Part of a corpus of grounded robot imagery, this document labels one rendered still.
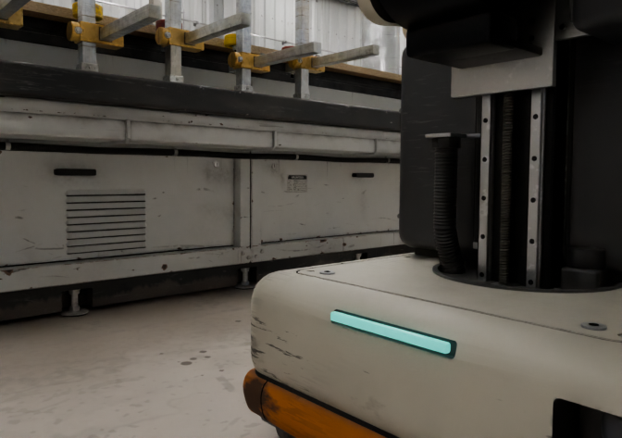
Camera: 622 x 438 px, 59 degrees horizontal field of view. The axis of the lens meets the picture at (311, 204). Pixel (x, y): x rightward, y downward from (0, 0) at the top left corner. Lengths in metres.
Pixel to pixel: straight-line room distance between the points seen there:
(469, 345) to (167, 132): 1.26
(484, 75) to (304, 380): 0.51
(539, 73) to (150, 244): 1.43
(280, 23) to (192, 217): 9.64
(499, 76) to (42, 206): 1.36
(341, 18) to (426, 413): 12.11
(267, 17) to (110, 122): 9.73
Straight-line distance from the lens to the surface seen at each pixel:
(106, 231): 1.87
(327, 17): 12.37
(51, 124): 1.58
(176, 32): 1.72
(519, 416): 0.60
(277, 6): 11.47
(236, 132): 1.82
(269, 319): 0.85
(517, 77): 0.84
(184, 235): 1.99
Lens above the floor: 0.43
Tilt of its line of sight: 3 degrees down
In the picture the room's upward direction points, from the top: straight up
